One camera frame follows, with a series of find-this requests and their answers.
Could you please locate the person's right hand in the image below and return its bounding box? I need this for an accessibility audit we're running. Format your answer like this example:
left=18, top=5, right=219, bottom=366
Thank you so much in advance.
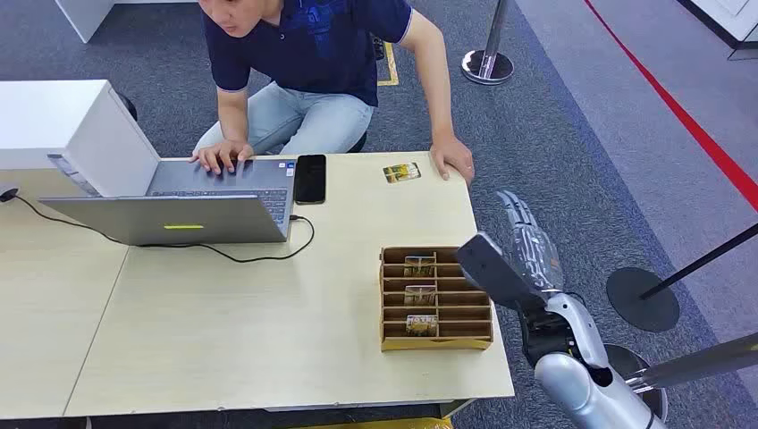
left=189, top=139, right=255, bottom=177

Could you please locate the person's left hand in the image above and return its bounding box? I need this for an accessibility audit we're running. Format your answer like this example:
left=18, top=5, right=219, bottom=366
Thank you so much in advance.
left=429, top=136, right=476, bottom=187

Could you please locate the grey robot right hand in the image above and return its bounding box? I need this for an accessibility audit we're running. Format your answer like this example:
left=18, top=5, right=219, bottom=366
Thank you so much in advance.
left=496, top=189, right=566, bottom=293

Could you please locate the yellow green card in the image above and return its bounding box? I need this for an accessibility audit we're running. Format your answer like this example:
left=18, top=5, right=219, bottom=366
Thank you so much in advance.
left=403, top=256, right=438, bottom=279
left=405, top=315, right=441, bottom=338
left=403, top=284, right=439, bottom=307
left=382, top=162, right=423, bottom=185

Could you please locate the wooden slotted card holder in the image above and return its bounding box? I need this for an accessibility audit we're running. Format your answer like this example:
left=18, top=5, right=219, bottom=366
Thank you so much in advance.
left=378, top=246, right=495, bottom=353

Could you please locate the person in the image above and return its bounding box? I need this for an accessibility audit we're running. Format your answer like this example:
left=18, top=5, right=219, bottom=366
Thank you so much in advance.
left=189, top=0, right=476, bottom=186

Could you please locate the grey laptop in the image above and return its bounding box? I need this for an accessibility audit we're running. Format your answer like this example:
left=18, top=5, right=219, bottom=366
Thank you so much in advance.
left=38, top=156, right=298, bottom=248

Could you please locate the black smartphone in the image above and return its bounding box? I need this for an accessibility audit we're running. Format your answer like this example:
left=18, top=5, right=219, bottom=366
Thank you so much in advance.
left=293, top=154, right=328, bottom=206

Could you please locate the chrome stanchion with round base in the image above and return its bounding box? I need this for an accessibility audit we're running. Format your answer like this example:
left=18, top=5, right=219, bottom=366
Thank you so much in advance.
left=602, top=331, right=758, bottom=424
left=460, top=0, right=516, bottom=87

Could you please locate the black round wheel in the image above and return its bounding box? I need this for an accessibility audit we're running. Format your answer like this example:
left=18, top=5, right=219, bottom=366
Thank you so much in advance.
left=115, top=90, right=139, bottom=123

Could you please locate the yellow floor tape mark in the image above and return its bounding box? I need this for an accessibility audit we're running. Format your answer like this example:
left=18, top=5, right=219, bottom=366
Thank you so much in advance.
left=376, top=40, right=400, bottom=88

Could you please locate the black stanchion with round base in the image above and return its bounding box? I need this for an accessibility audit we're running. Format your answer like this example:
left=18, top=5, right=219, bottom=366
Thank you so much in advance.
left=605, top=222, right=758, bottom=334

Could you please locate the white box cabinet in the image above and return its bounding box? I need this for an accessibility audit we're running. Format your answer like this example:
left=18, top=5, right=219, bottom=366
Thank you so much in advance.
left=0, top=80, right=162, bottom=199

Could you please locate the red floor tape line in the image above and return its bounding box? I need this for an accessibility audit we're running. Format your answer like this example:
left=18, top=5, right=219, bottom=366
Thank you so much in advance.
left=582, top=0, right=758, bottom=213

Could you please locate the white counter with dark base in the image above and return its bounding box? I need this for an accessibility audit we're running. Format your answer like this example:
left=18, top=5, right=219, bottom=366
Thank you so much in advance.
left=678, top=0, right=758, bottom=63

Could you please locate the dark grey wrist camera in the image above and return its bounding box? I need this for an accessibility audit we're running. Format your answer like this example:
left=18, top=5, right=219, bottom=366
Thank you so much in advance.
left=456, top=231, right=546, bottom=313

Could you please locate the black laptop cable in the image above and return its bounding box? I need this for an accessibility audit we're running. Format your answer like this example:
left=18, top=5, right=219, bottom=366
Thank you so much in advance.
left=12, top=195, right=316, bottom=265

